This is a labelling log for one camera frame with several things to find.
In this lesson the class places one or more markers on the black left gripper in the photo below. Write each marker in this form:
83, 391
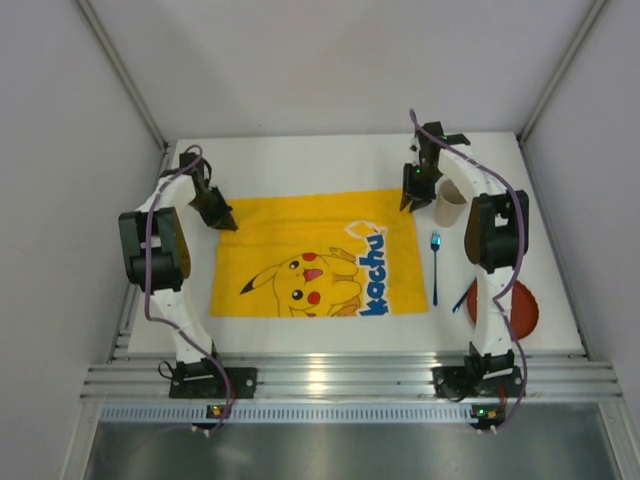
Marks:
214, 206

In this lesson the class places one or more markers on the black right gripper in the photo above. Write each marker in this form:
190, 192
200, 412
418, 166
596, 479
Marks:
418, 189

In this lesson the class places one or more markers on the beige paper cup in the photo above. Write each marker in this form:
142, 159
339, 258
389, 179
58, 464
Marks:
450, 204

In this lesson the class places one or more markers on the yellow Pikachu cloth placemat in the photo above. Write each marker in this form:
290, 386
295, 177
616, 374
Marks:
319, 256

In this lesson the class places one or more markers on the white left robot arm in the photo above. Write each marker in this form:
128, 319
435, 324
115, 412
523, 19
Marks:
157, 258

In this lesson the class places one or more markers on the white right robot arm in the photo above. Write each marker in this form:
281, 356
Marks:
495, 242

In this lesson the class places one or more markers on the blue metallic fork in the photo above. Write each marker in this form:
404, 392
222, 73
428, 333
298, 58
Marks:
435, 245

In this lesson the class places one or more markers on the blue metallic spoon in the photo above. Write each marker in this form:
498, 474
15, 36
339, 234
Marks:
461, 300

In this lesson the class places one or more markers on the red-orange plate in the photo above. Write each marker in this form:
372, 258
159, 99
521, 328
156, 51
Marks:
524, 313

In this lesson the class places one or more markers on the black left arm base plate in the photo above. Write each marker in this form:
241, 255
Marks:
209, 383

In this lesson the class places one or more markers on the left aluminium corner post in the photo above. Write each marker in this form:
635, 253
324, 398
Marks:
89, 14

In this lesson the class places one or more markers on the aluminium corner post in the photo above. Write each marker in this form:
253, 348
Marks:
89, 14
576, 44

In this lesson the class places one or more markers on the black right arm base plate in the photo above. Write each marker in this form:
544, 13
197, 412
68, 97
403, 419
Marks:
455, 384

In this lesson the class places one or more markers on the aluminium mounting rail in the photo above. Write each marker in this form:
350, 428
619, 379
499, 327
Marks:
333, 377

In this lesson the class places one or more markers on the slotted grey cable duct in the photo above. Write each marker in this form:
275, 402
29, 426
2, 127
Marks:
296, 413

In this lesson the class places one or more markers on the right aluminium corner post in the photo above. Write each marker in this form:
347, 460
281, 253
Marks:
576, 44

